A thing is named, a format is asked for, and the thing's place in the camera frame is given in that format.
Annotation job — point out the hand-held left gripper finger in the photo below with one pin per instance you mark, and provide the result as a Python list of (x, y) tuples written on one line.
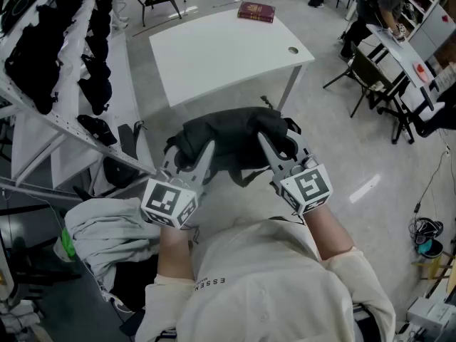
[(170, 159), (206, 162)]

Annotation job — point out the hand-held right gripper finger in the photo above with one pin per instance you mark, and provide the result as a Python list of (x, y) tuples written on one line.
[(273, 157), (302, 144)]

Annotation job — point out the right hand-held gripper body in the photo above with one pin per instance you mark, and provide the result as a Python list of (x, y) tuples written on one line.
[(308, 187)]

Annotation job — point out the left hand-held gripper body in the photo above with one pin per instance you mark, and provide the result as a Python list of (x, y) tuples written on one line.
[(167, 201)]

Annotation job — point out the black backpack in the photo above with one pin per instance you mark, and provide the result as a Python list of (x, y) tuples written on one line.
[(231, 134)]

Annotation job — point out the person's right forearm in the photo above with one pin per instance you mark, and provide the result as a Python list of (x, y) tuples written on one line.
[(327, 233)]

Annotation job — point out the person's left forearm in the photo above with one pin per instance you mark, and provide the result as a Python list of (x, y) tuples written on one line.
[(174, 251)]

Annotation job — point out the light grey garment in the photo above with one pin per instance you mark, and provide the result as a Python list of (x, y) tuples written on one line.
[(107, 233)]

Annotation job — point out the black chair with patterned cushion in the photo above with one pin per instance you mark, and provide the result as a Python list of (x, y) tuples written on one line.
[(370, 73)]

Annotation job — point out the white table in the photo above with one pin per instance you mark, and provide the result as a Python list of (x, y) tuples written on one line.
[(221, 59)]

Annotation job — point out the person's cream shirt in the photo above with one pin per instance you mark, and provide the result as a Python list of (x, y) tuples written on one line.
[(267, 283)]

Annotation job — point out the white metal shelving rack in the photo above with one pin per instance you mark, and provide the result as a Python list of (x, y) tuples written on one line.
[(67, 130)]

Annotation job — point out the green white plastic bag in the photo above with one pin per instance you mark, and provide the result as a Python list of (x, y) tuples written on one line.
[(67, 242)]

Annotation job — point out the black headphones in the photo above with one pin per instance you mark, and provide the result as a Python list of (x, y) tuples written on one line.
[(429, 226)]

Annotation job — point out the black swivel chair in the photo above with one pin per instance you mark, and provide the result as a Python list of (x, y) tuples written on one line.
[(427, 119)]

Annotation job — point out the white narrow desk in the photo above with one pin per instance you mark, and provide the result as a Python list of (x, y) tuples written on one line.
[(395, 48)]

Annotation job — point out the pink plate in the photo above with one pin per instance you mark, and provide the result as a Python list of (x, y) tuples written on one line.
[(421, 70)]

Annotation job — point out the dark red ornate book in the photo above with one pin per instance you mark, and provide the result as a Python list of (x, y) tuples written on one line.
[(256, 11)]

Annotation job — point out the yellow wooden stool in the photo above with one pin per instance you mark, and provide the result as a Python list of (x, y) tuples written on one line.
[(436, 269)]

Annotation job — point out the rows of black caps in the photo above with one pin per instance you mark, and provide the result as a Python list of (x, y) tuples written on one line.
[(35, 66)]

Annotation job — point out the white cardboard box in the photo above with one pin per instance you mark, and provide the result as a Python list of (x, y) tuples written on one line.
[(431, 313)]

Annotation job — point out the grey white cabinet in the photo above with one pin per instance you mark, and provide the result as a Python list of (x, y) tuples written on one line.
[(432, 23)]

